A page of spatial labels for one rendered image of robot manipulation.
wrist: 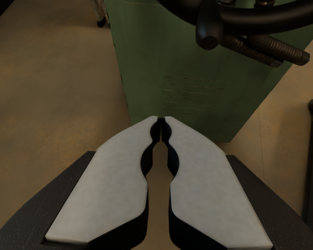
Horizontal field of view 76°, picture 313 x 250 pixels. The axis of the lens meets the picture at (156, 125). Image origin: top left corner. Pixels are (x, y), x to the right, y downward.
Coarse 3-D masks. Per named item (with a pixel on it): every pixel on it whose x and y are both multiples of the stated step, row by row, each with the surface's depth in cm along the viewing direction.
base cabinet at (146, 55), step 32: (128, 0) 40; (288, 0) 36; (128, 32) 46; (160, 32) 45; (192, 32) 44; (288, 32) 41; (128, 64) 55; (160, 64) 53; (192, 64) 52; (224, 64) 51; (256, 64) 49; (288, 64) 49; (128, 96) 68; (160, 96) 65; (192, 96) 63; (224, 96) 61; (256, 96) 60; (192, 128) 82; (224, 128) 79
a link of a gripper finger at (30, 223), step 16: (80, 160) 8; (64, 176) 8; (80, 176) 8; (48, 192) 7; (64, 192) 7; (32, 208) 6; (48, 208) 6; (16, 224) 6; (32, 224) 6; (48, 224) 6; (0, 240) 5; (16, 240) 5; (32, 240) 5
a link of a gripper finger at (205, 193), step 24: (168, 120) 11; (168, 144) 9; (192, 144) 9; (168, 168) 10; (192, 168) 8; (216, 168) 8; (192, 192) 7; (216, 192) 7; (240, 192) 7; (168, 216) 8; (192, 216) 6; (216, 216) 6; (240, 216) 6; (192, 240) 6; (216, 240) 6; (240, 240) 6; (264, 240) 6
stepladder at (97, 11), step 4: (92, 0) 115; (96, 0) 117; (100, 0) 113; (92, 4) 117; (96, 4) 118; (104, 4) 114; (96, 8) 118; (104, 8) 116; (96, 12) 121; (100, 12) 123; (104, 12) 119; (100, 16) 124; (104, 16) 127; (100, 20) 125; (104, 20) 128; (100, 24) 125; (108, 24) 125
